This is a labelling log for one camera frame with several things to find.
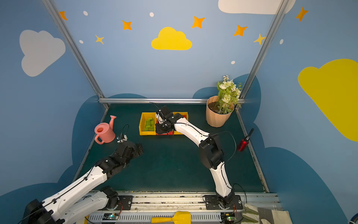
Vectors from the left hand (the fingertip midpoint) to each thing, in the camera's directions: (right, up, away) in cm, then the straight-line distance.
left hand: (139, 146), depth 82 cm
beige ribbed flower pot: (+48, +17, +14) cm, 53 cm away
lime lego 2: (-1, +10, +22) cm, 24 cm away
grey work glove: (+62, -32, -12) cm, 71 cm away
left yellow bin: (-4, +18, +26) cm, 32 cm away
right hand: (+11, +10, +8) cm, 17 cm away
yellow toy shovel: (+25, -33, -14) cm, 43 cm away
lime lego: (+3, +10, +22) cm, 24 cm away
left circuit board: (-11, -34, -12) cm, 37 cm away
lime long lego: (+1, +14, +23) cm, 27 cm away
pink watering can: (-25, +8, +8) cm, 28 cm away
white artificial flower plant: (+56, +32, +6) cm, 65 cm away
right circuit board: (+51, -34, -11) cm, 62 cm away
